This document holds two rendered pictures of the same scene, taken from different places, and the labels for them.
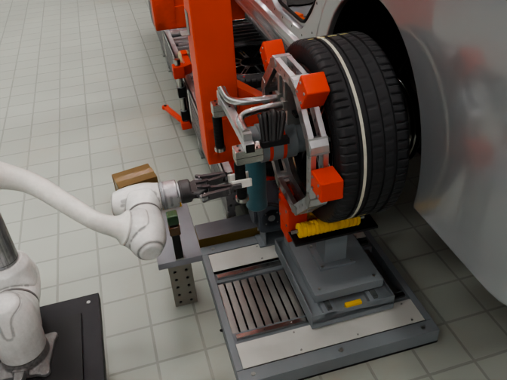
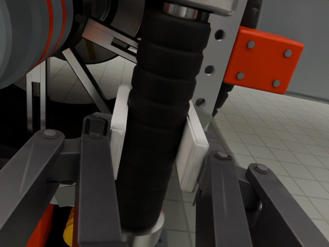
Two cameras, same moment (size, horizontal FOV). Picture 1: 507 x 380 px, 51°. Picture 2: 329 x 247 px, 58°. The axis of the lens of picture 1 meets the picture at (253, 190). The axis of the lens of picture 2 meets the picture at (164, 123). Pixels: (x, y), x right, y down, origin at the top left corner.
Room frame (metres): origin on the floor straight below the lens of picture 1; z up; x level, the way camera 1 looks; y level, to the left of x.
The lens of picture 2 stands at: (1.41, 0.20, 0.90)
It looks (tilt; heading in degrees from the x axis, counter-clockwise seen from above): 23 degrees down; 274
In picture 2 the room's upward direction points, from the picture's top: 14 degrees clockwise
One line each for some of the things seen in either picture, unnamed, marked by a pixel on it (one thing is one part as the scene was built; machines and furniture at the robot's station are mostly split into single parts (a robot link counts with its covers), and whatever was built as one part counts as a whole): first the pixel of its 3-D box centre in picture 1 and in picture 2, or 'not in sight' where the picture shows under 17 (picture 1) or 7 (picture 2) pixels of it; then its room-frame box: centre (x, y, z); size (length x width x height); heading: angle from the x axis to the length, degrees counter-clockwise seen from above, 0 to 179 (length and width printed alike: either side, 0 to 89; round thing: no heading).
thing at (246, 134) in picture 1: (265, 108); not in sight; (1.52, -0.05, 1.03); 0.19 x 0.18 x 0.11; 103
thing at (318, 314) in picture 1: (330, 271); not in sight; (1.68, -0.32, 0.13); 0.50 x 0.36 x 0.10; 13
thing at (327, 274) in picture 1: (331, 238); not in sight; (1.68, -0.32, 0.32); 0.40 x 0.30 x 0.28; 13
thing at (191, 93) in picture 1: (190, 90); not in sight; (3.33, 0.38, 0.28); 2.47 x 0.09 x 0.22; 13
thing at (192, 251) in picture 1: (172, 228); not in sight; (1.68, 0.34, 0.44); 0.43 x 0.17 x 0.03; 13
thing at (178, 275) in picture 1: (179, 263); not in sight; (1.71, 0.35, 0.21); 0.10 x 0.10 x 0.42; 13
